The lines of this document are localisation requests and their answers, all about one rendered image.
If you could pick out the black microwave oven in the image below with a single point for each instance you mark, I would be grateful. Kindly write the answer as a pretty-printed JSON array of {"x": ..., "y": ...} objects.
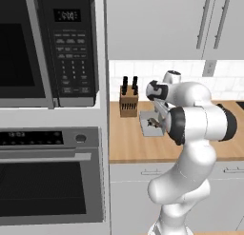
[{"x": 73, "y": 48}]

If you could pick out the grey base cupboard door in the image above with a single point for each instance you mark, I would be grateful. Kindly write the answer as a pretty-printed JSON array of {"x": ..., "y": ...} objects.
[
  {"x": 130, "y": 210},
  {"x": 225, "y": 207}
]

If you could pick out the brown food piece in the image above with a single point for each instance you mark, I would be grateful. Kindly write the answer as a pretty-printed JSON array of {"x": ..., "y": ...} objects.
[{"x": 153, "y": 121}]

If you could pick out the steel built-in oven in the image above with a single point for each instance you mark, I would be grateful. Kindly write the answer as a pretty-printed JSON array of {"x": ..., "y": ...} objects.
[{"x": 50, "y": 181}]

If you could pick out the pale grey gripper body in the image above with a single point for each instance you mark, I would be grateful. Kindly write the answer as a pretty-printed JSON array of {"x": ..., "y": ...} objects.
[{"x": 161, "y": 109}]

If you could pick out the black microwave door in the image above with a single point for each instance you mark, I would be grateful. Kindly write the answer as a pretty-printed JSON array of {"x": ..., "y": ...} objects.
[{"x": 16, "y": 54}]

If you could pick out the wide grey wall cupboard door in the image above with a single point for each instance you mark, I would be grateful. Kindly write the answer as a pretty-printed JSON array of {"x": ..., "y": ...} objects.
[{"x": 152, "y": 23}]

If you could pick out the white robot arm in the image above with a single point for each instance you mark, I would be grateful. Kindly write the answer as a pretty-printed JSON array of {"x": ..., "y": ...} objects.
[{"x": 193, "y": 118}]

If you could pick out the grey food container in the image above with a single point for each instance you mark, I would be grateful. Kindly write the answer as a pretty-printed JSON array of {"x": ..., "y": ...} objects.
[{"x": 145, "y": 129}]

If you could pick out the white wall socket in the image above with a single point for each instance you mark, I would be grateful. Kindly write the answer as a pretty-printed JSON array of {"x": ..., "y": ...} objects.
[{"x": 209, "y": 68}]

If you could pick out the black hob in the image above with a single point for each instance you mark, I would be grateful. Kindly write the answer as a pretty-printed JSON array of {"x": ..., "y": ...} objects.
[{"x": 240, "y": 105}]

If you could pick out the narrow grey wall cupboard door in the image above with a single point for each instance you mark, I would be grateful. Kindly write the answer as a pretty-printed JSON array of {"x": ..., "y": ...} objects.
[{"x": 233, "y": 26}]

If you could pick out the round grey oven knob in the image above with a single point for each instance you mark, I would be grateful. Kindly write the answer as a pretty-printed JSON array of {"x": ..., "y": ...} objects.
[{"x": 80, "y": 138}]

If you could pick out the oven door with dark window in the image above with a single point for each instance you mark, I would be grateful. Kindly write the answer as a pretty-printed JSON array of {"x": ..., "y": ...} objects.
[{"x": 44, "y": 188}]

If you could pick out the wooden knife block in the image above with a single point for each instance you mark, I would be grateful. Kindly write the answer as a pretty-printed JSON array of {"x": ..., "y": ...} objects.
[{"x": 128, "y": 102}]

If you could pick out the grey drawer front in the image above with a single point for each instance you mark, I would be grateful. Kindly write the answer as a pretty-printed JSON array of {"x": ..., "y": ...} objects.
[
  {"x": 130, "y": 172},
  {"x": 232, "y": 173}
]

